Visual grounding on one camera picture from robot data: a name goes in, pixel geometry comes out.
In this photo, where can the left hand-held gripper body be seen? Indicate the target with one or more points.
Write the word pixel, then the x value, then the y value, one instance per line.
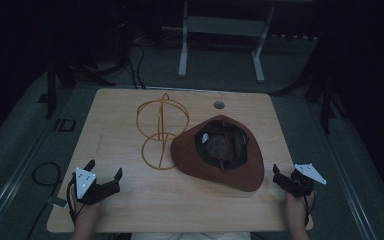
pixel 96 191

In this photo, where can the round grey table grommet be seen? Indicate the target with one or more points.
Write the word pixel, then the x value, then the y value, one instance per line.
pixel 219 105

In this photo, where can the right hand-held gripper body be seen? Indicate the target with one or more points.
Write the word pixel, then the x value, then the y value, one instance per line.
pixel 300 186

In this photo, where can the white metal desk frame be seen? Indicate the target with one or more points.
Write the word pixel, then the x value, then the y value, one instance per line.
pixel 226 26

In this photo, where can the brown felt hat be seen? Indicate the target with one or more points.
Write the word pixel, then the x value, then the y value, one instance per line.
pixel 186 156

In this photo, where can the black rectangular floor bracket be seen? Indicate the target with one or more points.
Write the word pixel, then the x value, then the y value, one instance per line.
pixel 60 125

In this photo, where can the person's left hand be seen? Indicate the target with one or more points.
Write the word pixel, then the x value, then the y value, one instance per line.
pixel 86 211

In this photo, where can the person's right hand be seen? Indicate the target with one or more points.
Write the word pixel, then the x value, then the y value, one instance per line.
pixel 295 210

